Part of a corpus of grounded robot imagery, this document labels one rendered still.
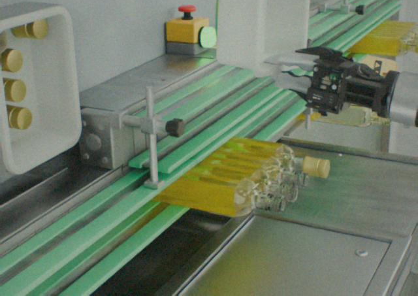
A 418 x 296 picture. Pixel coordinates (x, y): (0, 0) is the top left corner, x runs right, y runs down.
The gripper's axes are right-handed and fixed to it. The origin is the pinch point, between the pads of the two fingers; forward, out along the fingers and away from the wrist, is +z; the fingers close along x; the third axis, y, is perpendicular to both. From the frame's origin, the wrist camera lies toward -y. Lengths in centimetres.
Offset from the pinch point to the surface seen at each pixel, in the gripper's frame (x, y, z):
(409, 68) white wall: 101, -597, 76
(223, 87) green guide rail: 9.3, -13.5, 14.1
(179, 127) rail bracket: 9.9, 13.5, 8.5
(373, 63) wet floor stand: 57, -339, 56
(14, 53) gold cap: 1.0, 27.4, 29.3
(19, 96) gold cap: 7.3, 26.6, 28.6
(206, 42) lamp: 4.4, -27.7, 25.7
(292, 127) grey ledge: 32, -74, 18
